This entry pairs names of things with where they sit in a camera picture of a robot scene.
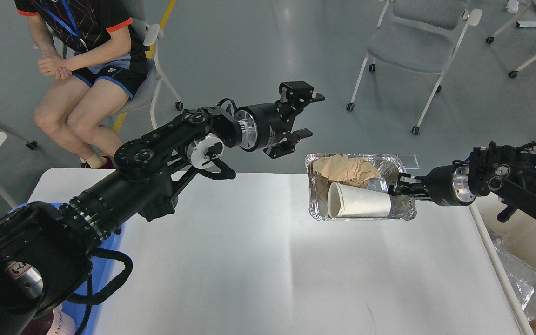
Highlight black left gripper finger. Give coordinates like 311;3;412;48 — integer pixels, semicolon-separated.
263;129;313;159
277;81;325;121

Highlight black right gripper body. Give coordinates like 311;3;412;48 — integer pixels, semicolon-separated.
424;165;476;206

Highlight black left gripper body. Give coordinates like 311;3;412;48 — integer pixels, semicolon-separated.
235;102;294;152

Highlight aluminium foil tray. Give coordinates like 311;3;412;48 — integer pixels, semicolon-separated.
305;153;416;221

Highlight brown paper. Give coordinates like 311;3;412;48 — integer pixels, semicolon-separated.
312;154;381;188

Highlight white paper cup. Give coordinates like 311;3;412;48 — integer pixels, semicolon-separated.
326;183;392;218

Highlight pink mug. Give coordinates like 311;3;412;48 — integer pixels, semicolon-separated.
20;304;76;335

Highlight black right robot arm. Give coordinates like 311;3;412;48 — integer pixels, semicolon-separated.
388;141;536;222

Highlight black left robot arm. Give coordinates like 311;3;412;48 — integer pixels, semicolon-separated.
0;81;325;335

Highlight white plastic bin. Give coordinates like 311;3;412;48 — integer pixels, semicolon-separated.
462;195;536;335

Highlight grey chair left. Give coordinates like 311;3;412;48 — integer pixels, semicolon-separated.
113;0;183;133

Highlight grey chair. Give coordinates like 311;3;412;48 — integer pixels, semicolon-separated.
345;0;482;135
113;0;183;133

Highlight foil trays in bin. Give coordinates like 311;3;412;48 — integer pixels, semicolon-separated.
487;228;536;322

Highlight grey chair right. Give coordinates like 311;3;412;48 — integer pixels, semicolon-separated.
345;0;482;135

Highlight person in patterned shirt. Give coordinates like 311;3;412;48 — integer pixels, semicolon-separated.
15;0;147;169

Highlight blue plastic tray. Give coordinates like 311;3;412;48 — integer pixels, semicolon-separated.
10;202;125;335

